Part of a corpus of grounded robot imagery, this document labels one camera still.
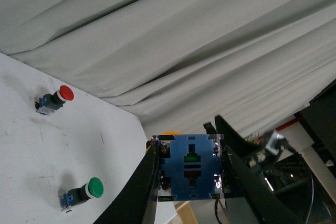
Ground black cable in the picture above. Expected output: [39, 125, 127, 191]
[283, 142, 315, 224]

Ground white table leg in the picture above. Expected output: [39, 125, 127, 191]
[301, 146, 326, 181]

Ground green mushroom push button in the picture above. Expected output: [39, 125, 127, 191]
[59, 177, 104, 210]

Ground white pleated curtain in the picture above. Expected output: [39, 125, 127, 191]
[1, 0, 335, 135]

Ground yellow mushroom push button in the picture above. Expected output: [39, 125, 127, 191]
[149, 134, 224, 202]

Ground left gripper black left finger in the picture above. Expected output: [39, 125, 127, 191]
[95, 144, 159, 223]

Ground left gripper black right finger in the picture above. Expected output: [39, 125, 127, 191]
[223, 145, 297, 223]

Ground red mushroom push button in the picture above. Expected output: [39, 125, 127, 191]
[35, 85, 75, 115]

